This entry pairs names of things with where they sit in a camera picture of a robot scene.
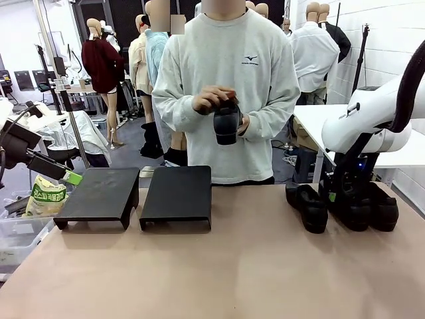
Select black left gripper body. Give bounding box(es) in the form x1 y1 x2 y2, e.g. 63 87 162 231
0 121 34 170

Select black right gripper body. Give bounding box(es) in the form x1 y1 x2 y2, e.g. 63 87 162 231
318 156 376 207

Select black loafer with paper stuffing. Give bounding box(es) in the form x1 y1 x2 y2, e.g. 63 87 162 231
212 99 243 146

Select person's left forearm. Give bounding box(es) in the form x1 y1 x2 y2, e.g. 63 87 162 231
245 89 301 140

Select person's right forearm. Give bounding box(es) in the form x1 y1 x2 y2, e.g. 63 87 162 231
151 89 200 134

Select black metal shoe stand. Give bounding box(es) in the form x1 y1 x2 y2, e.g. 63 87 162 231
52 167 141 231
138 165 213 232

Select black tripod stand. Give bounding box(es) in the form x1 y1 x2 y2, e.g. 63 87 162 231
351 23 371 89

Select person's left hand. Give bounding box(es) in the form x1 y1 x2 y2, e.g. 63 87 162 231
236 112 253 138

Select person's right hand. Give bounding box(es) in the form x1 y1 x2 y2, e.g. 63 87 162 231
192 85 238 116

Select green white snack bag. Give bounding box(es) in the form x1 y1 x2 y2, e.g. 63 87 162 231
21 174 70 219

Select silver metal pole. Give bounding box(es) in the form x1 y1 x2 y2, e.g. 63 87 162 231
59 89 91 169

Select black box under table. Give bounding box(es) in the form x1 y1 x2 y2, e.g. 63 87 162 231
294 148 321 183

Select grey metal tool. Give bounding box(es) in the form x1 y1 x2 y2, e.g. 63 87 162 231
4 195 34 215

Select white work table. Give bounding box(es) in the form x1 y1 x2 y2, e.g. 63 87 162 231
292 104 425 169

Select clear plastic storage bin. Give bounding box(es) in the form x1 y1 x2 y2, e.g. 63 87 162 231
0 189 56 266

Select black boots on floor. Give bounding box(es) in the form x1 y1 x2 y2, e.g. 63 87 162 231
139 122 164 159

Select mannequin in maroon sweater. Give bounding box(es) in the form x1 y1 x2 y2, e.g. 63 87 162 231
81 18 126 147

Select mannequin in beige shirt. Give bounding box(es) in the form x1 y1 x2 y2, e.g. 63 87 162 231
127 15 155 124

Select mannequin in white shirt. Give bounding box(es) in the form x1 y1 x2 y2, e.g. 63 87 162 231
289 1 341 106

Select small white mannequin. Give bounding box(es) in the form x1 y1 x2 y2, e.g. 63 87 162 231
99 19 122 53

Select mannequin in black jacket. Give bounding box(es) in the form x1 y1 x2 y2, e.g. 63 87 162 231
318 3 352 64

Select mannequin in light blue sweater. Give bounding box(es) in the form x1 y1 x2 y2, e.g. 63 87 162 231
145 0 171 134

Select person torso grey sweatshirt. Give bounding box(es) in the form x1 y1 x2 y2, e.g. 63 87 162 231
151 8 301 185

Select bare mannequin head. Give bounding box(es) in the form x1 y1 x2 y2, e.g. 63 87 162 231
245 1 270 17

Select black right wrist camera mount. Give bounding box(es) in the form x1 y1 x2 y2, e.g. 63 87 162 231
331 132 383 167

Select white floor cable bundle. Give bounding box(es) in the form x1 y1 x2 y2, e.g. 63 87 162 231
282 147 300 165

